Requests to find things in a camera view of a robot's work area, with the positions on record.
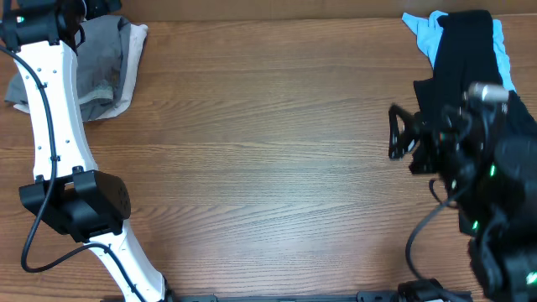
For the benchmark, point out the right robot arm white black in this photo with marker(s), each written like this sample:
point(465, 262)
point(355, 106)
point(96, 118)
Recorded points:
point(491, 177)

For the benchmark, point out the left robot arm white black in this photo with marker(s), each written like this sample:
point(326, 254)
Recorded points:
point(69, 193)

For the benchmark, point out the black garment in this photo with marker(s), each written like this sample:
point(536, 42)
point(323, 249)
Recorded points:
point(466, 55)

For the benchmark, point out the folded beige shorts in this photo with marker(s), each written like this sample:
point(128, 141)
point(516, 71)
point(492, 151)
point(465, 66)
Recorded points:
point(134, 67)

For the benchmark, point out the grey shorts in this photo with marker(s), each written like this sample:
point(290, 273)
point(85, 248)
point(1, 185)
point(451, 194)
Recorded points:
point(102, 67)

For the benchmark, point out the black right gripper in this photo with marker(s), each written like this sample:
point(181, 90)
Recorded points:
point(435, 138)

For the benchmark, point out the light blue garment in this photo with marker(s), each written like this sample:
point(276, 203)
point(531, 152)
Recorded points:
point(428, 34)

